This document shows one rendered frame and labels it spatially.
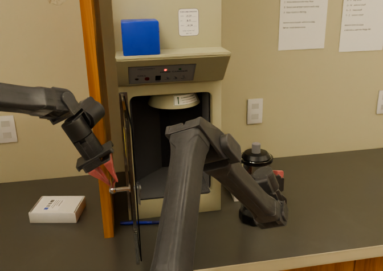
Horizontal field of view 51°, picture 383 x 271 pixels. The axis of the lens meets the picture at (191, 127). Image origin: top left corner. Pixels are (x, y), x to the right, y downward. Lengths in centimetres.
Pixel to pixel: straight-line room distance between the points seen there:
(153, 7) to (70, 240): 76
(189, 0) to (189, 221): 75
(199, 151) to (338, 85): 130
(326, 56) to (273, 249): 95
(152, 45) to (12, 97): 39
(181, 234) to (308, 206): 94
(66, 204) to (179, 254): 93
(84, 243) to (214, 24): 78
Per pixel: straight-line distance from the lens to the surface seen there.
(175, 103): 129
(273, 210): 107
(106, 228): 133
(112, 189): 105
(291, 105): 188
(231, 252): 126
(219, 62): 118
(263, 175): 113
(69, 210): 146
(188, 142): 72
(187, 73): 119
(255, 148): 129
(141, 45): 112
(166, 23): 123
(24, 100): 96
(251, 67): 177
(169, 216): 65
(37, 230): 146
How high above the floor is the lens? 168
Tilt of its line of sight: 19 degrees down
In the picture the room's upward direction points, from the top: 1 degrees counter-clockwise
